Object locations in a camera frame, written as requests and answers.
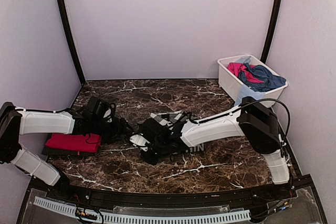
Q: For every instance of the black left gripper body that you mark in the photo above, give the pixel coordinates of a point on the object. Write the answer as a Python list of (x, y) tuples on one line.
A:
[(111, 131)]

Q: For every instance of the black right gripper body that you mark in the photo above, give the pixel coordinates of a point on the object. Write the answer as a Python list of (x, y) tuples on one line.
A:
[(157, 147)]

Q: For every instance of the black white plaid shirt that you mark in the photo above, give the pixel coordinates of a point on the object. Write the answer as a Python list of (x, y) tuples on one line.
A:
[(168, 119)]

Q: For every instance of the blue garment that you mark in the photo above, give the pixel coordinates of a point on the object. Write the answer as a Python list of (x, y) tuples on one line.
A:
[(259, 78)]

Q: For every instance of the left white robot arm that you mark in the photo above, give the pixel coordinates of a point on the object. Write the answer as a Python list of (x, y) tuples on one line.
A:
[(17, 121)]

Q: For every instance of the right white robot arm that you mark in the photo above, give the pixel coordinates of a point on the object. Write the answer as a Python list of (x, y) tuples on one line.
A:
[(251, 119)]

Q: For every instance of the white plastic laundry bin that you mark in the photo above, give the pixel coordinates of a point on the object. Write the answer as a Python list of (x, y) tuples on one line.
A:
[(232, 85)]

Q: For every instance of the folded red t-shirt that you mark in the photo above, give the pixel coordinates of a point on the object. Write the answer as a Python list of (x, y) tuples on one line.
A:
[(88, 143)]

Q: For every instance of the folded black garment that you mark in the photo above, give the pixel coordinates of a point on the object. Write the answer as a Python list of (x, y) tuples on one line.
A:
[(59, 152)]

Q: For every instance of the light blue cloth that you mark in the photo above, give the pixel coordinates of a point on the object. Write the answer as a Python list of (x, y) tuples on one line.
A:
[(246, 91)]

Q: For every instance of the pink garment in bin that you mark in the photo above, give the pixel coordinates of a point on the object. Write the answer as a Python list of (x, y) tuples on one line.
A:
[(237, 68)]

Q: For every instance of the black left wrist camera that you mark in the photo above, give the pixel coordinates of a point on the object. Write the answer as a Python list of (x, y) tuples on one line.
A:
[(95, 109)]

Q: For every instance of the black front rail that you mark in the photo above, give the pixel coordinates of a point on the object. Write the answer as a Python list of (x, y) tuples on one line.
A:
[(249, 197)]

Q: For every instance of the white slotted cable duct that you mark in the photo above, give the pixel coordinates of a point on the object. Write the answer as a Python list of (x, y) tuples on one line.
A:
[(70, 210)]

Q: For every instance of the left black frame post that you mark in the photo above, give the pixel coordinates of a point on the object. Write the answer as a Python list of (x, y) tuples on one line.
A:
[(70, 40)]

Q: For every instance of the black frame post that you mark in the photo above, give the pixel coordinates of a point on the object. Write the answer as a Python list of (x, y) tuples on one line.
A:
[(270, 31), (70, 40)]

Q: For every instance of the right black frame post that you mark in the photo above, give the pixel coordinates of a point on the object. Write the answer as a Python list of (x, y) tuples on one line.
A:
[(270, 31)]

